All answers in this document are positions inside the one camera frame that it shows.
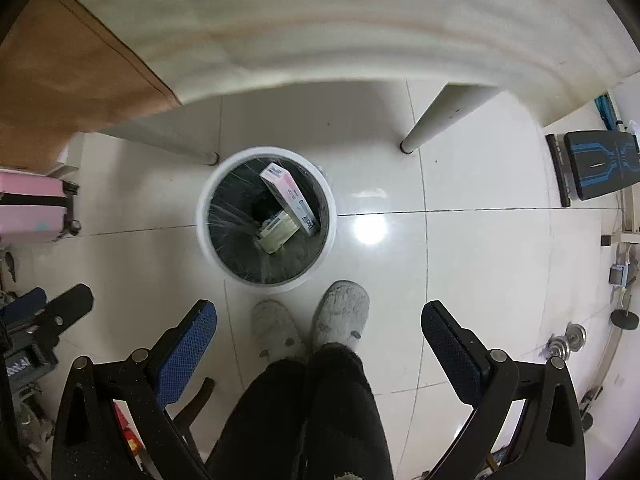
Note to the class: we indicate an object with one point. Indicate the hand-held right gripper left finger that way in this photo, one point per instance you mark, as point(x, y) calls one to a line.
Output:
point(187, 355)

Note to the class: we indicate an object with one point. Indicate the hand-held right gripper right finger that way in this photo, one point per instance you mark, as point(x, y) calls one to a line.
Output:
point(452, 355)

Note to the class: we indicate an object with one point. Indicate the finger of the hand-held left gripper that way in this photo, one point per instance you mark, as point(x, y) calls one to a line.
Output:
point(25, 305)
point(70, 302)

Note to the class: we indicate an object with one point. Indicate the white bin with black bag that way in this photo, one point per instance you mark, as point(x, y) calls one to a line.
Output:
point(240, 255)

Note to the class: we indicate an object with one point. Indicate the grey fluffy slipper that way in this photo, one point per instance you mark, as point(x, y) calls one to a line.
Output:
point(275, 330)
point(340, 315)

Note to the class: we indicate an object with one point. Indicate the red packet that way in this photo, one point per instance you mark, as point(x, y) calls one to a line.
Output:
point(127, 435)

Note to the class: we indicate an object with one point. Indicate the pink suitcase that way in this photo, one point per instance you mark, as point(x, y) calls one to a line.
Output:
point(32, 205)

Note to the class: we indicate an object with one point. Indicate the chrome dumbbell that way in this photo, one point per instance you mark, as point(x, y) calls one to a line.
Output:
point(570, 337)

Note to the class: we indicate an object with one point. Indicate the black fleece pants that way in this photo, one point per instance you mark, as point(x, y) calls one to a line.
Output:
point(305, 420)

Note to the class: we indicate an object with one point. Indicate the small pale green box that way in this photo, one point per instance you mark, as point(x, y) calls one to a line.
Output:
point(275, 232)

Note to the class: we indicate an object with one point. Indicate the small grey box device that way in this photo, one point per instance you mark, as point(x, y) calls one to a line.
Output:
point(618, 276)

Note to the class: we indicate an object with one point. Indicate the long pink and white box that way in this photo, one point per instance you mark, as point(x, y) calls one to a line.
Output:
point(290, 197)

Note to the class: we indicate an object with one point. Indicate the white table leg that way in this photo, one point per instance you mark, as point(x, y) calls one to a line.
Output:
point(170, 137)
point(440, 115)

